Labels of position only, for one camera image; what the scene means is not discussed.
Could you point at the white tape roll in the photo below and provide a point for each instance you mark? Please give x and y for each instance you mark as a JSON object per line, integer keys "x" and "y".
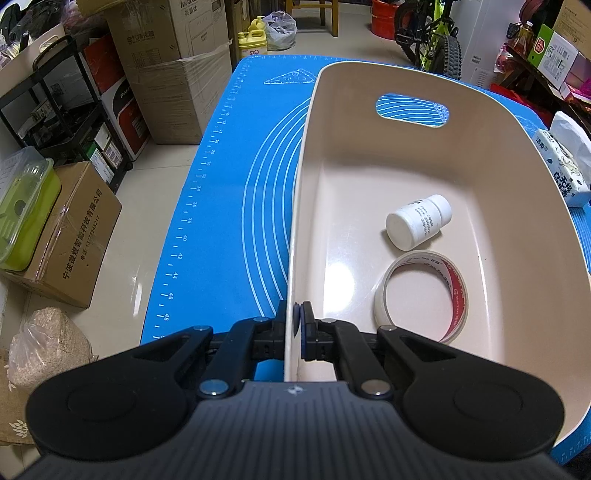
{"x": 457, "y": 300}

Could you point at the printed cardboard box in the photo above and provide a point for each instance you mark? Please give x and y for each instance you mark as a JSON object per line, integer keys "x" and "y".
{"x": 152, "y": 32}

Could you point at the green and white box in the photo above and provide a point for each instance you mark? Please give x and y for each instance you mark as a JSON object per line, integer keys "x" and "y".
{"x": 554, "y": 57}

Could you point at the brown paper bag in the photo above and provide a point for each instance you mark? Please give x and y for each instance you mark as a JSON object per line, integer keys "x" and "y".
{"x": 11, "y": 415}

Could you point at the white tissue pack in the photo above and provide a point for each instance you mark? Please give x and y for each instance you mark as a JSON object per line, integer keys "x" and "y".
{"x": 565, "y": 161}

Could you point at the yellow plastic jug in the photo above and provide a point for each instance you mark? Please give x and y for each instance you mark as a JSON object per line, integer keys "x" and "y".
{"x": 253, "y": 44}

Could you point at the black shelf rack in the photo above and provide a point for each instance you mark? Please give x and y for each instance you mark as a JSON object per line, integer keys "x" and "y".
{"x": 69, "y": 60}

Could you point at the wooden chair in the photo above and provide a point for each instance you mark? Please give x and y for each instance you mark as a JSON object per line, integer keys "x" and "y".
{"x": 334, "y": 14}

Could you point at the clear bag of grain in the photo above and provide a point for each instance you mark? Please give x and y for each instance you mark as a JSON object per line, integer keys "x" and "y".
{"x": 46, "y": 346}

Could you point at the blue silicone mat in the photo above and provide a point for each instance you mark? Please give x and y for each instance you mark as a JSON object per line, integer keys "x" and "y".
{"x": 221, "y": 207}

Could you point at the white pill bottle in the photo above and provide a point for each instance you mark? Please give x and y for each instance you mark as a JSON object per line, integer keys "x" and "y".
{"x": 415, "y": 221}

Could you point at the clear plastic bag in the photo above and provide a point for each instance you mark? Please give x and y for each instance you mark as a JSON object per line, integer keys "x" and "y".
{"x": 280, "y": 32}

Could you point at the large wrapped cardboard box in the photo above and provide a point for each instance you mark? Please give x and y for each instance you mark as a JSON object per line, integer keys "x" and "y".
{"x": 184, "y": 101}

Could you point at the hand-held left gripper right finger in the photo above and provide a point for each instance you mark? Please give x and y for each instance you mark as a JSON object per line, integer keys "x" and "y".
{"x": 305, "y": 332}

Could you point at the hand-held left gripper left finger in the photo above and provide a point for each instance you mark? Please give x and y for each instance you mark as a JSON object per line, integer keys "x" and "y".
{"x": 276, "y": 337}

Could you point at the green and black bicycle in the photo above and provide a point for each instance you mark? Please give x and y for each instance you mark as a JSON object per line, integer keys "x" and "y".
{"x": 450, "y": 53}

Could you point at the green container with clear lid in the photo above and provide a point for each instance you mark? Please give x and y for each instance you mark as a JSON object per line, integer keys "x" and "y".
{"x": 23, "y": 230}

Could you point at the red bucket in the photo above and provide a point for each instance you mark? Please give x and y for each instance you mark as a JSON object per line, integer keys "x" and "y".
{"x": 385, "y": 21}

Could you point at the brown cardboard box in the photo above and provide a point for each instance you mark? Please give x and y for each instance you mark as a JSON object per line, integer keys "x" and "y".
{"x": 78, "y": 230}

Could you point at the beige storage bin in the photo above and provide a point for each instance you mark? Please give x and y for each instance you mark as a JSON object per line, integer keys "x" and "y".
{"x": 23, "y": 60}

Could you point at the red and white appliance box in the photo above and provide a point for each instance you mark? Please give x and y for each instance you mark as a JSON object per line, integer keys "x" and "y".
{"x": 127, "y": 120}

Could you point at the red bag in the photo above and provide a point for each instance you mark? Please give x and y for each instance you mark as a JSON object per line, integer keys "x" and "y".
{"x": 508, "y": 94}

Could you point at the beige plastic basket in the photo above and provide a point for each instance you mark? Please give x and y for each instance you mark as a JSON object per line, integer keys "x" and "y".
{"x": 351, "y": 207}

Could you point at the dark wooden table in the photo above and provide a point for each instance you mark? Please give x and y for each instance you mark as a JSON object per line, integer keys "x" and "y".
{"x": 521, "y": 76}

